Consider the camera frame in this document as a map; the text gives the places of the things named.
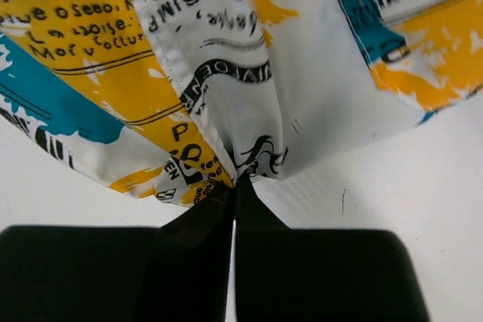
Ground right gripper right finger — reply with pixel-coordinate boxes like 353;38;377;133
234;176;429;321

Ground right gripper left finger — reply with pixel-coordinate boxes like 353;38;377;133
1;187;232;321

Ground patterned white teal yellow shorts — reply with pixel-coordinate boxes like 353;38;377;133
1;0;482;205

